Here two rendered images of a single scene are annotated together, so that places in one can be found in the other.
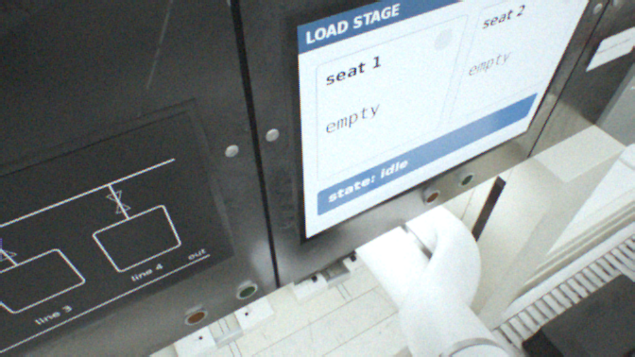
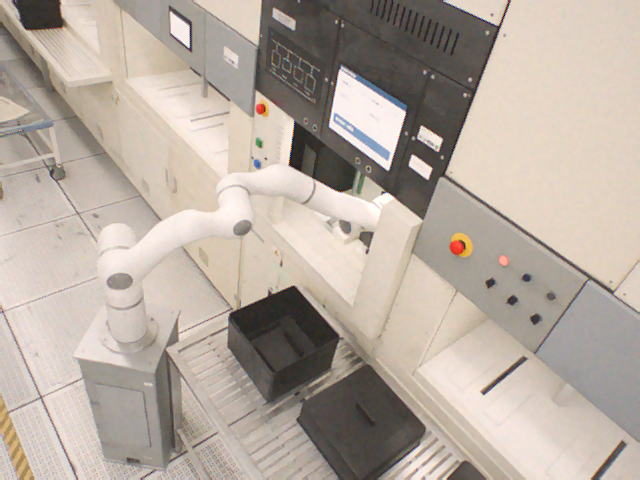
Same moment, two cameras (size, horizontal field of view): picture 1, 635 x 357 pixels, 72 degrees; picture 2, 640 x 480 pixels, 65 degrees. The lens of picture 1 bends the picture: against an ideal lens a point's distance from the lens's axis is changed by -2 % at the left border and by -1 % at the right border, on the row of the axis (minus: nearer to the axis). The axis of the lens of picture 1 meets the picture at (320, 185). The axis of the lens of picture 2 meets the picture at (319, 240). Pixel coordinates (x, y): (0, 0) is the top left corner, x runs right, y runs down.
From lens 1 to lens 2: 1.51 m
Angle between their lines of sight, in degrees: 50
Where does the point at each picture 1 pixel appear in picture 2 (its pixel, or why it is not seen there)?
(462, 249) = (356, 204)
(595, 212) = (479, 422)
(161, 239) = (311, 87)
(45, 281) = (299, 75)
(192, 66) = (327, 57)
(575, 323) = (376, 384)
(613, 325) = (381, 407)
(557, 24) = (392, 124)
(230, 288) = (313, 121)
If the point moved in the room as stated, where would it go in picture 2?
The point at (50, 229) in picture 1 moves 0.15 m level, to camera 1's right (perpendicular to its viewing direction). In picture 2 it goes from (304, 66) to (310, 87)
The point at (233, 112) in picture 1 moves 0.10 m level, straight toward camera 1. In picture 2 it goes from (329, 71) to (299, 72)
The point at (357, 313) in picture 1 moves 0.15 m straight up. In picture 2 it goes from (355, 275) to (362, 248)
